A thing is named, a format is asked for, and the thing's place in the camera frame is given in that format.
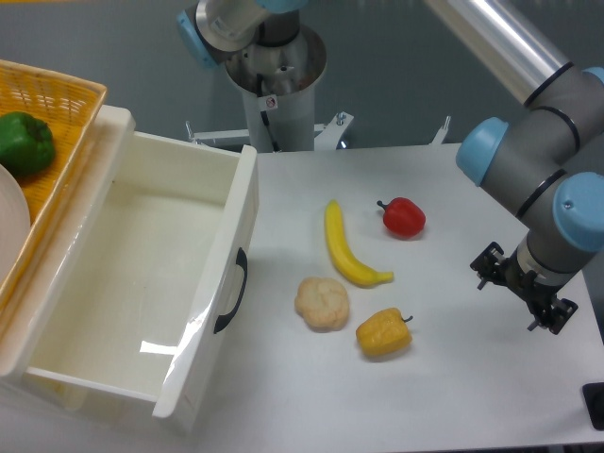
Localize red bell pepper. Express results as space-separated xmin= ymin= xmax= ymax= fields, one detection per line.
xmin=377 ymin=197 xmax=426 ymax=238

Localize green bell pepper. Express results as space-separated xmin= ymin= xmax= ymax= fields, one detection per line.
xmin=1 ymin=111 xmax=56 ymax=178

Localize yellow woven basket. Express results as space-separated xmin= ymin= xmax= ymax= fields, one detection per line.
xmin=1 ymin=60 xmax=107 ymax=309

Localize round beige bread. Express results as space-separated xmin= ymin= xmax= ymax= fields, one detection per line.
xmin=294 ymin=277 xmax=350 ymax=330

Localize white plate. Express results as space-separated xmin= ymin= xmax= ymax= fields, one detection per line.
xmin=0 ymin=167 xmax=30 ymax=281

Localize yellow bell pepper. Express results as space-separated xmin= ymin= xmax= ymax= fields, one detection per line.
xmin=356 ymin=308 xmax=413 ymax=358

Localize black drawer handle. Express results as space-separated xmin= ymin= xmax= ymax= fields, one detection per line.
xmin=213 ymin=247 xmax=249 ymax=334

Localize white drawer cabinet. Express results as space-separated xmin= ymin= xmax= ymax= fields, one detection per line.
xmin=0 ymin=104 xmax=199 ymax=436

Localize white open drawer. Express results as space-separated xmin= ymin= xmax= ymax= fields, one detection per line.
xmin=1 ymin=132 xmax=259 ymax=429

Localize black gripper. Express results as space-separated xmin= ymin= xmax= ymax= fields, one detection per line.
xmin=470 ymin=242 xmax=579 ymax=335

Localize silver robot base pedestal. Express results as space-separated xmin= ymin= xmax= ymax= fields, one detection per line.
xmin=226 ymin=25 xmax=327 ymax=153

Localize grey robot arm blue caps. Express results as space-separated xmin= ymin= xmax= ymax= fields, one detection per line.
xmin=176 ymin=1 xmax=603 ymax=333

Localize black object at table edge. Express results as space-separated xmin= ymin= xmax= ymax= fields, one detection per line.
xmin=582 ymin=382 xmax=604 ymax=431

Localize yellow banana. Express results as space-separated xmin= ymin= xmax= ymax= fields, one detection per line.
xmin=324 ymin=199 xmax=394 ymax=288

